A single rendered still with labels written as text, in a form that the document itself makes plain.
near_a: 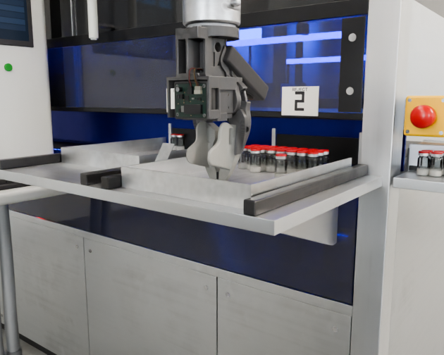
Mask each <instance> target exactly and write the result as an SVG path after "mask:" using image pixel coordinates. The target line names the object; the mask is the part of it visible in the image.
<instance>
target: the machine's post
mask: <svg viewBox="0 0 444 355"><path fill-rule="evenodd" d="M411 12H412V0H369V15H368V29H367V43H366V69H365V83H364V109H363V123H362V149H361V163H360V164H367V165H368V170H367V175H377V176H382V177H383V178H382V186H381V187H379V188H377V189H374V190H372V191H370V192H368V193H366V194H363V195H361V196H360V197H359V202H358V216H357V242H356V256H355V270H354V296H353V310H352V336H351V350H350V355H388V344H389V333H390V313H391V302H392V291H393V271H394V260H395V240H396V230H397V210H398V199H399V188H394V187H393V178H394V177H396V176H398V175H400V168H401V158H402V137H403V127H404V116H405V96H406V85H407V65H408V54H409V34H410V23H411Z"/></svg>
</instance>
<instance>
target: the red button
mask: <svg viewBox="0 0 444 355"><path fill-rule="evenodd" d="M435 120H436V112H435V110H434V109H433V108H432V107H430V106H427V105H420V106H417V107H415V108H414V109H413V110H412V112H411V113H410V121H411V123H412V124H413V126H415V127H417V128H426V127H430V126H431V125H432V124H433V123H434V122H435Z"/></svg>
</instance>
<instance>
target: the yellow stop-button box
mask: <svg viewBox="0 0 444 355"><path fill-rule="evenodd" d="M420 105H427V106H430V107H432V108H433V109H434V110H435V112H436V120H435V122H434V123H433V124H432V125H431V126H430V127H426V128H417V127H415V126H413V124H412V123H411V121H410V113H411V112H412V110H413V109H414V108H415V107H417V106H420ZM404 135H406V136H418V137H444V96H407V98H406V106H405V126H404Z"/></svg>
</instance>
